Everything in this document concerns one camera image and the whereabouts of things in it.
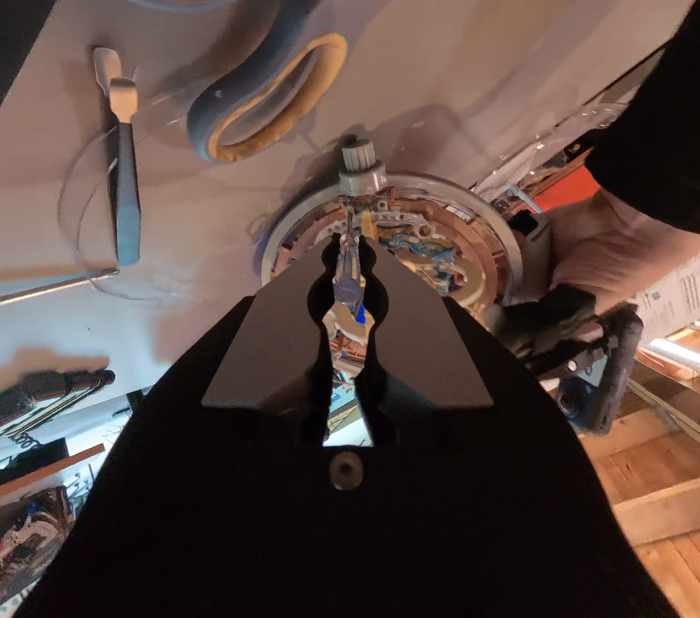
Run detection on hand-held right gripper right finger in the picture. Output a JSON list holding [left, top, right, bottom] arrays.
[[354, 238, 497, 445]]

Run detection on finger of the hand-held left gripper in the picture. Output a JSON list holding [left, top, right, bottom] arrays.
[[511, 212, 553, 297]]

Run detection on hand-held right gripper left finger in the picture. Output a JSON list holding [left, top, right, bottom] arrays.
[[200, 238, 337, 445]]

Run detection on marble maze ball toy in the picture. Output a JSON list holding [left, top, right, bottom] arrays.
[[261, 137, 553, 356]]

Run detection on clear-handled screwdriver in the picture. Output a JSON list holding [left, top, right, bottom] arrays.
[[332, 208, 363, 308]]

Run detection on grey ribbed knob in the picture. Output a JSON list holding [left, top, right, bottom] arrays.
[[339, 138, 389, 196]]

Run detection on person's left forearm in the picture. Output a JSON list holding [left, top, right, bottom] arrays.
[[591, 0, 700, 235]]

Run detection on person's left hand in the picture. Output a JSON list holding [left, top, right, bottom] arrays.
[[547, 189, 700, 315]]

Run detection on orange red object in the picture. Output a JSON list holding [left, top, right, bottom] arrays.
[[533, 161, 602, 214]]

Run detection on black tweezers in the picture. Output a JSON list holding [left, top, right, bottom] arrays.
[[106, 122, 143, 267]]

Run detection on wooden-edged table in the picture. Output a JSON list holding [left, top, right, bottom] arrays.
[[0, 443, 106, 498]]

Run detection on grey orange scissors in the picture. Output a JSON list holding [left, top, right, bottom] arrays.
[[16, 0, 460, 162]]

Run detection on silver ventilation duct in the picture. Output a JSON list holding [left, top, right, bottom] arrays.
[[653, 336, 700, 374]]

